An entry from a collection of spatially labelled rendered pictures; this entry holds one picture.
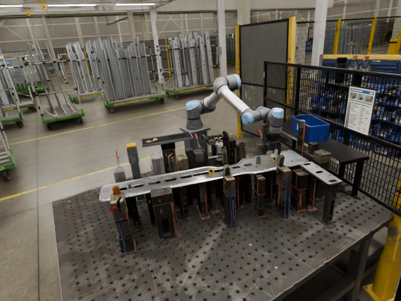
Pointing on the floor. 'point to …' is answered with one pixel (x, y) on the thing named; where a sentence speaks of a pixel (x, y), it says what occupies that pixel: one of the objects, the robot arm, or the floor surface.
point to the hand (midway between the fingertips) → (274, 157)
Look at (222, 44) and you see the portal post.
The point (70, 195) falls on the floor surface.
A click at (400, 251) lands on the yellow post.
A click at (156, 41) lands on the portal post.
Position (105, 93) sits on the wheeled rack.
